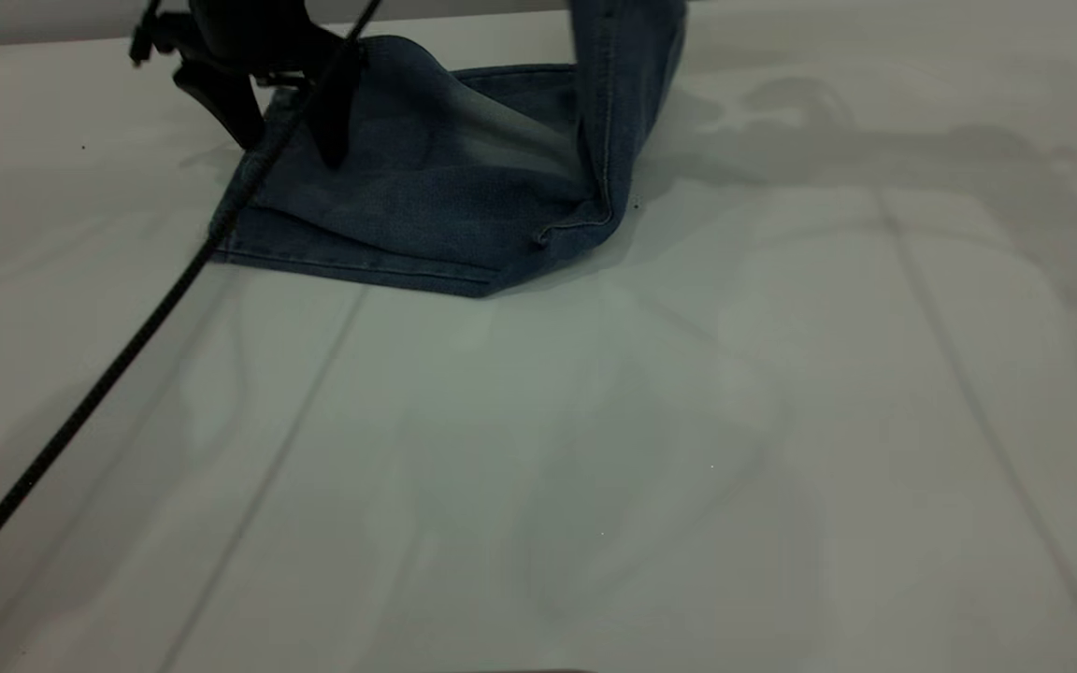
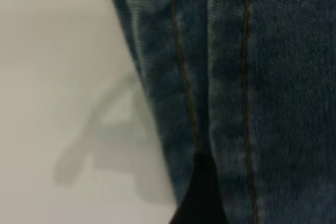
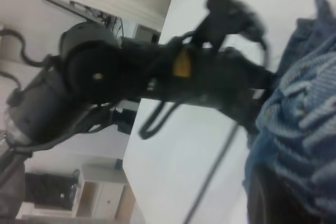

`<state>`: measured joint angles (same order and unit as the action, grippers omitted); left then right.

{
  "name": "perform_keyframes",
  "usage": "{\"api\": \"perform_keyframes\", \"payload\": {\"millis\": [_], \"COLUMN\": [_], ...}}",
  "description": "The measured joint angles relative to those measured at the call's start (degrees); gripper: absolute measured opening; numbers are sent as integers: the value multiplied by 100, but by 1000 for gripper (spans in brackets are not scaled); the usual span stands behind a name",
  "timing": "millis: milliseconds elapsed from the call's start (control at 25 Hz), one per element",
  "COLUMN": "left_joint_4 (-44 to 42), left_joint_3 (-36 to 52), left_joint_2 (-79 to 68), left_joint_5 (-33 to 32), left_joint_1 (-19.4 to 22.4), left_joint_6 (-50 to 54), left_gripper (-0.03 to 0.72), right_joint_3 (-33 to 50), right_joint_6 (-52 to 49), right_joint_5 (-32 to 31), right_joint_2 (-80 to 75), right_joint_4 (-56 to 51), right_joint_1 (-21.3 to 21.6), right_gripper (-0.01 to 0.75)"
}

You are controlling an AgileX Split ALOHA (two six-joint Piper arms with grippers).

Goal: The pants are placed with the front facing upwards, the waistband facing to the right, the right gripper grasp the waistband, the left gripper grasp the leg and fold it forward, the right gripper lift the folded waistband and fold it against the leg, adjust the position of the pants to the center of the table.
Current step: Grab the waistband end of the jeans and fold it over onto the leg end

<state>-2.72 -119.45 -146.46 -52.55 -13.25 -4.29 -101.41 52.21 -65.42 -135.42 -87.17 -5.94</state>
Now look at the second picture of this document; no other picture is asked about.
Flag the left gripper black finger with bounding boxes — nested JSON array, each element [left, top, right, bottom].
[[170, 153, 229, 224]]

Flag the blue denim pants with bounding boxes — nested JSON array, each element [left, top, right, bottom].
[[104, 0, 336, 224]]

